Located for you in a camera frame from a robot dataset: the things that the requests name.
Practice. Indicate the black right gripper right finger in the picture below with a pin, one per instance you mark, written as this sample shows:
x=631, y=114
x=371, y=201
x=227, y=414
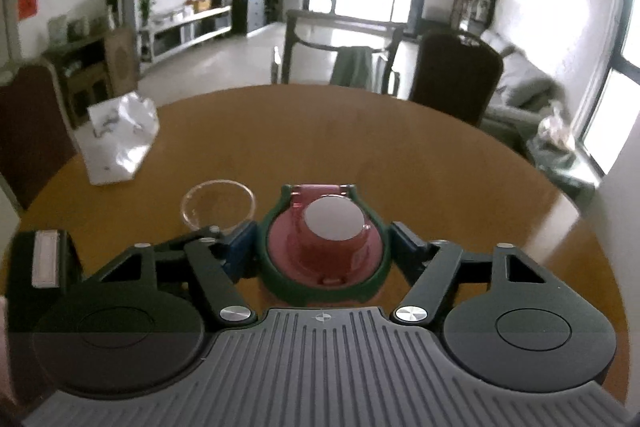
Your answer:
x=434, y=271

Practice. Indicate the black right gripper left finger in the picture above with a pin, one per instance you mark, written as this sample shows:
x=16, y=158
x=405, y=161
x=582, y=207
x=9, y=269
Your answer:
x=204, y=267

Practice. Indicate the pink green bottle cap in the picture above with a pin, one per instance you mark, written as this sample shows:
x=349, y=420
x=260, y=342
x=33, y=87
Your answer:
x=321, y=245

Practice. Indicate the clear glass bowl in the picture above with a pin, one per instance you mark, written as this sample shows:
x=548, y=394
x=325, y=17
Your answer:
x=221, y=203

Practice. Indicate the white plastic bag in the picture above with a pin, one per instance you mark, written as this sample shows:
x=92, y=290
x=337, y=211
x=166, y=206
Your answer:
x=115, y=140

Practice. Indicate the dark red chair left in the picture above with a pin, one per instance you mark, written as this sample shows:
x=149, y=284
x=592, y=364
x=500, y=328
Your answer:
x=36, y=140

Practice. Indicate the grey sofa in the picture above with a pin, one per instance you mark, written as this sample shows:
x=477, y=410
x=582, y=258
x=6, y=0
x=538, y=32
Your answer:
x=524, y=96

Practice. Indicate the dark banquet chair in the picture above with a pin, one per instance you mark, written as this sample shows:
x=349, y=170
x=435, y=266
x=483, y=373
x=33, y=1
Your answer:
x=456, y=73

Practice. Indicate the wooden armchair with cloth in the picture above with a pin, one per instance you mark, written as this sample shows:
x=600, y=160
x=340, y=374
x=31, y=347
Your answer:
x=360, y=67

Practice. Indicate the white tv cabinet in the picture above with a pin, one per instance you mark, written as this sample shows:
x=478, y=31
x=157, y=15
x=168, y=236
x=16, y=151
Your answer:
x=161, y=40

